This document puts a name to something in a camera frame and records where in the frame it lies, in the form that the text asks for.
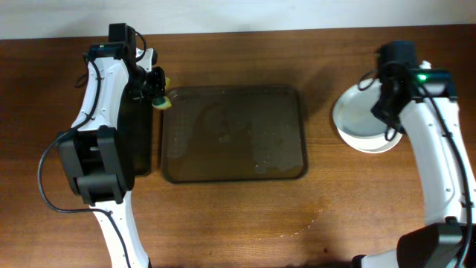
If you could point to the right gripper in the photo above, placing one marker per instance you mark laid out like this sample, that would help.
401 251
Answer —
375 112

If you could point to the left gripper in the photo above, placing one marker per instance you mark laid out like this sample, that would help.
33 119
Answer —
159 85

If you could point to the green yellow sponge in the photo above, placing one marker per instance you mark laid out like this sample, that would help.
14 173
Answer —
163 102

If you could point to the pale blue plate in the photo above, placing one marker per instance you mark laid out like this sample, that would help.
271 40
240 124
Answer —
352 111

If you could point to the white plate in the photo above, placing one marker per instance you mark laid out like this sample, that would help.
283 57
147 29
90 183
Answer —
370 144
367 131

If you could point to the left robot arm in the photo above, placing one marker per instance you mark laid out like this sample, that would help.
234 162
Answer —
109 143

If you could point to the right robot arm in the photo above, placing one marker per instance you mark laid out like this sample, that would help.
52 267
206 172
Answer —
421 103

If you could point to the black plastic tray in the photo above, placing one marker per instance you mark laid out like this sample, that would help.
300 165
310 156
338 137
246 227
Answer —
135 128

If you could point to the brown plastic tray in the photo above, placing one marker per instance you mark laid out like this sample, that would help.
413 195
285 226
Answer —
233 134

